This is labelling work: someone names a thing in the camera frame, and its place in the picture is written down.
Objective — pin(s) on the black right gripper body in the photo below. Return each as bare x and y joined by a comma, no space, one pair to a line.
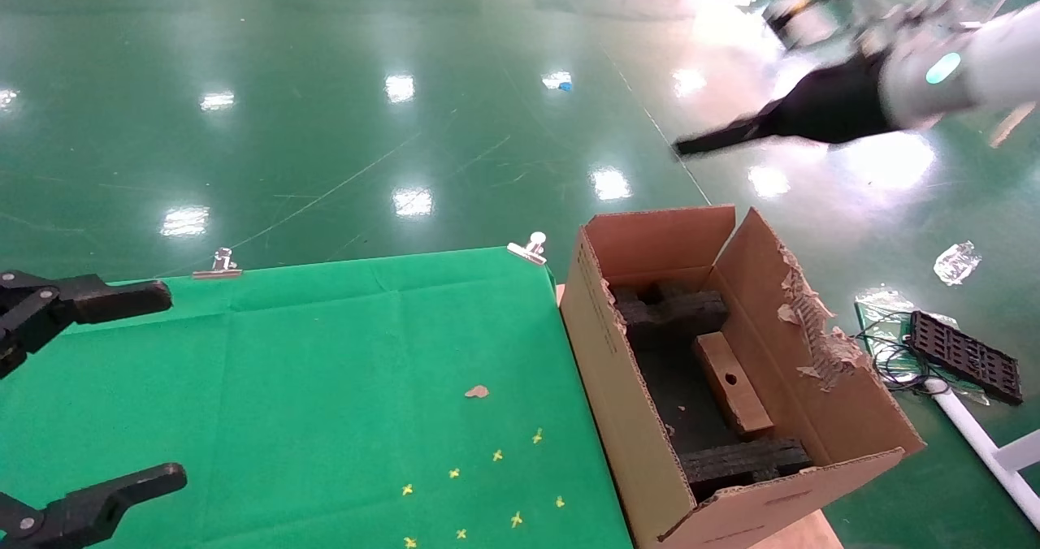
837,102

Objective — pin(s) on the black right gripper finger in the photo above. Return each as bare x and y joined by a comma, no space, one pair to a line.
723,137

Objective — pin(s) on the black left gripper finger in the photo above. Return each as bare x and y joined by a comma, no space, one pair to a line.
97,299
89,508

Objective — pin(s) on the small cardboard box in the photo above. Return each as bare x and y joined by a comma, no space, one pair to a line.
731,386

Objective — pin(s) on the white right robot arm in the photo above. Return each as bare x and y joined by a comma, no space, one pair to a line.
999,54

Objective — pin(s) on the large open cardboard carton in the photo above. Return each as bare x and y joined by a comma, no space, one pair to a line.
601,386

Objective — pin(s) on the small cardboard scrap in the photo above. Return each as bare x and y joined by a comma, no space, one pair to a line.
476,391

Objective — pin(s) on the silver metal binder clip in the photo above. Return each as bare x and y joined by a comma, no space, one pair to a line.
532,245
219,266

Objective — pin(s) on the pale tan stick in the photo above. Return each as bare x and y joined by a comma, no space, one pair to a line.
1011,125

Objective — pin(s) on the crumpled clear plastic wrap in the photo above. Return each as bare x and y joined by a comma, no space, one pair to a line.
956,262

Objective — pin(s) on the clear plastic bag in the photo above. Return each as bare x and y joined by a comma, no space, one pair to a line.
881,300

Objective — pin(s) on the green table cloth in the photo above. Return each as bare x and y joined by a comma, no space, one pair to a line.
325,370

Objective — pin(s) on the flat black foam sheet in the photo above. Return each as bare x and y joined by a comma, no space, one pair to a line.
674,395

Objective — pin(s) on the black plastic grid tray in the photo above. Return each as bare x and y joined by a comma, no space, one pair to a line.
963,356

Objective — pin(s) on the layered black foam block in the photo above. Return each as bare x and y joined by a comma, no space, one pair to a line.
739,461

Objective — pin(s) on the white tube frame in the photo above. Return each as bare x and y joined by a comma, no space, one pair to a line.
975,435

